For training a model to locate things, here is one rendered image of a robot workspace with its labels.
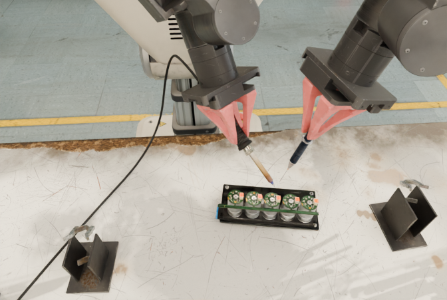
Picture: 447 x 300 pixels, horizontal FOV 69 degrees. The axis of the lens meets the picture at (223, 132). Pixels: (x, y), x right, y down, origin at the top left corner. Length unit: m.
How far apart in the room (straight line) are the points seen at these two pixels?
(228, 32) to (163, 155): 0.34
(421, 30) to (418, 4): 0.02
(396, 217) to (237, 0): 0.41
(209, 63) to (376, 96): 0.20
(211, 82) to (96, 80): 1.70
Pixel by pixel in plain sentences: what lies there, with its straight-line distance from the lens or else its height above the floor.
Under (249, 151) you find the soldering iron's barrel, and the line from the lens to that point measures 0.49.
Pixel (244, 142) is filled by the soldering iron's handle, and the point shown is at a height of 0.88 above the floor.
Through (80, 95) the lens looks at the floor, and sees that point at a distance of 2.05.
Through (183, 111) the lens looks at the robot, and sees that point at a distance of 0.91.
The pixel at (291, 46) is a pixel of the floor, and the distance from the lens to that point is 2.31.
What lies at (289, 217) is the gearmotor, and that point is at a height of 0.78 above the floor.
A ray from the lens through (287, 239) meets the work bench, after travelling 0.56.
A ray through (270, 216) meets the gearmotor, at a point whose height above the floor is 0.78.
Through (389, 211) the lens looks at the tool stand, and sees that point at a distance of 0.60.
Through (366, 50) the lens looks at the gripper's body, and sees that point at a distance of 0.37.
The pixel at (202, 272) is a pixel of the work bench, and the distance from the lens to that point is 0.53.
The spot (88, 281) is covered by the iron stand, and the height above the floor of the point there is 0.75.
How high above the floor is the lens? 1.25
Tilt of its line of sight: 48 degrees down
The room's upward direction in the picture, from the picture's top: straight up
